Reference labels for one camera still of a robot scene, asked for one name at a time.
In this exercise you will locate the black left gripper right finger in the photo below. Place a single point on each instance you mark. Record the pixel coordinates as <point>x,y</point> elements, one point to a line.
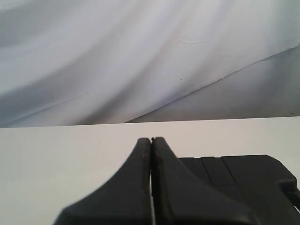
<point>180,198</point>

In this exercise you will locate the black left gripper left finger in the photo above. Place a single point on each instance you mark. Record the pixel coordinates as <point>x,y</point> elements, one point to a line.
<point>123,200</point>

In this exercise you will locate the black plastic tool case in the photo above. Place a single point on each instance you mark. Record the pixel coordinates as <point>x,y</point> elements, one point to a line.
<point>260,182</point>

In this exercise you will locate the white backdrop cloth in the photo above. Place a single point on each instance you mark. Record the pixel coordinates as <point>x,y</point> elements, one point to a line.
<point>74,62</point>

